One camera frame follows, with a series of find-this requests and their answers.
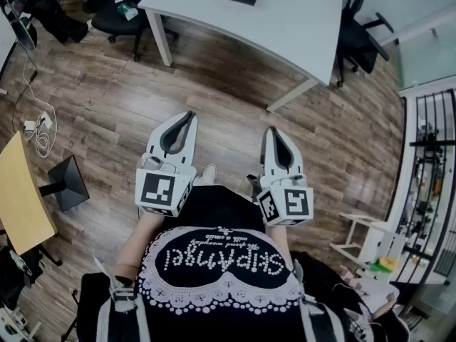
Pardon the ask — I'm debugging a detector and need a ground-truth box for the black table base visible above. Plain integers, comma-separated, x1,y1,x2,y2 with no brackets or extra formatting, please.
38,155,90,213

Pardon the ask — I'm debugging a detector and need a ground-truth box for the green and yellow item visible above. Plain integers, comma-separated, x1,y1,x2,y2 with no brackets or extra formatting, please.
368,256,400,274

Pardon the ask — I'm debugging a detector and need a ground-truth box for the green plastic packet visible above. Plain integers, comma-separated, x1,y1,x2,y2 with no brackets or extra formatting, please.
116,1,139,21

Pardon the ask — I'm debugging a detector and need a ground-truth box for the person's left forearm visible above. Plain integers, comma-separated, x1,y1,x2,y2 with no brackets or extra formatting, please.
115,210,167,283

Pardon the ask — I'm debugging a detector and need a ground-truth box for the person's black printed shirt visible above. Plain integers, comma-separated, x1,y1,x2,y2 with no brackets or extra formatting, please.
78,185,357,342

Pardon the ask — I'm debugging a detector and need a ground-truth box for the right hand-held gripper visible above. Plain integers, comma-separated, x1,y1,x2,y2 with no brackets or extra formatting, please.
256,126,314,227

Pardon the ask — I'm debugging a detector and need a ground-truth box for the person's right forearm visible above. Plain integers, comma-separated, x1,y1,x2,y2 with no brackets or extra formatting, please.
265,224,296,276

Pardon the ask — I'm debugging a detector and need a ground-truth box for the black office chair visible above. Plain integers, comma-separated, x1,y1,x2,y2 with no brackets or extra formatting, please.
336,0,397,88
91,0,180,63

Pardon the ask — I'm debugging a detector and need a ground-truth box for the white power strip with cables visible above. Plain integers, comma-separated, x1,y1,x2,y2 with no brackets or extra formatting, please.
21,57,58,159

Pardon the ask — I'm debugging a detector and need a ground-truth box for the white stool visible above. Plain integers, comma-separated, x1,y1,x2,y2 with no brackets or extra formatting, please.
329,211,408,274

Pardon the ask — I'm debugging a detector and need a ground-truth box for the white table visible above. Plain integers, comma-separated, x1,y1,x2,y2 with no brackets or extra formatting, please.
138,0,344,113

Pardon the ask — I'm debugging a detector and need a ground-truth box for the person's white shoe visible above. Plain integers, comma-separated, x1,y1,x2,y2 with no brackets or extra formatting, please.
193,163,218,187

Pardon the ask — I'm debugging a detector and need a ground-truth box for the round wooden table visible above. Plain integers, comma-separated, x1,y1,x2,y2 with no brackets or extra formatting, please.
0,131,58,257

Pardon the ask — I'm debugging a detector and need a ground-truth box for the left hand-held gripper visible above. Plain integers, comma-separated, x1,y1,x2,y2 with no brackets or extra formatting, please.
135,110,199,218

